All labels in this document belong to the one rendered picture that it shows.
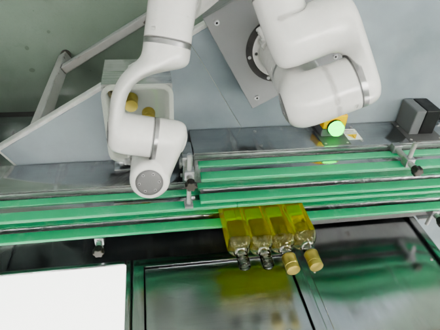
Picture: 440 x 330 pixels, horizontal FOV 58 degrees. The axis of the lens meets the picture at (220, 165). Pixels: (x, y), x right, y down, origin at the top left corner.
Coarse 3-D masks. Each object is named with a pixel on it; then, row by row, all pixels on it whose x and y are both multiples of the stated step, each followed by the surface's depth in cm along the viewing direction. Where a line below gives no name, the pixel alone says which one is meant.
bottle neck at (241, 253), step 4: (240, 248) 98; (244, 248) 99; (236, 252) 98; (240, 252) 97; (244, 252) 98; (236, 256) 98; (240, 256) 97; (244, 256) 96; (248, 256) 97; (240, 260) 96; (244, 260) 95; (248, 260) 96; (240, 264) 95; (244, 264) 95; (248, 264) 95; (240, 268) 95; (244, 268) 96; (248, 268) 96
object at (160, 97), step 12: (144, 84) 96; (156, 84) 96; (108, 96) 99; (144, 96) 105; (156, 96) 106; (168, 96) 99; (108, 108) 99; (156, 108) 108; (168, 108) 102; (120, 156) 108
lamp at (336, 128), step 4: (332, 120) 113; (336, 120) 112; (328, 124) 113; (332, 124) 112; (336, 124) 111; (340, 124) 112; (328, 128) 113; (332, 128) 112; (336, 128) 112; (340, 128) 112; (332, 132) 112; (336, 132) 112; (340, 132) 112
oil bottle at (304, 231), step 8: (288, 208) 109; (296, 208) 109; (304, 208) 110; (288, 216) 107; (296, 216) 107; (304, 216) 107; (296, 224) 104; (304, 224) 104; (296, 232) 102; (304, 232) 102; (312, 232) 102; (296, 240) 102; (304, 240) 101; (312, 240) 102; (296, 248) 104
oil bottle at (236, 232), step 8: (224, 208) 108; (232, 208) 108; (240, 208) 108; (224, 216) 106; (232, 216) 105; (240, 216) 106; (224, 224) 105; (232, 224) 103; (240, 224) 103; (224, 232) 106; (232, 232) 101; (240, 232) 101; (248, 232) 101; (232, 240) 99; (240, 240) 99; (248, 240) 99; (232, 248) 99; (248, 248) 100
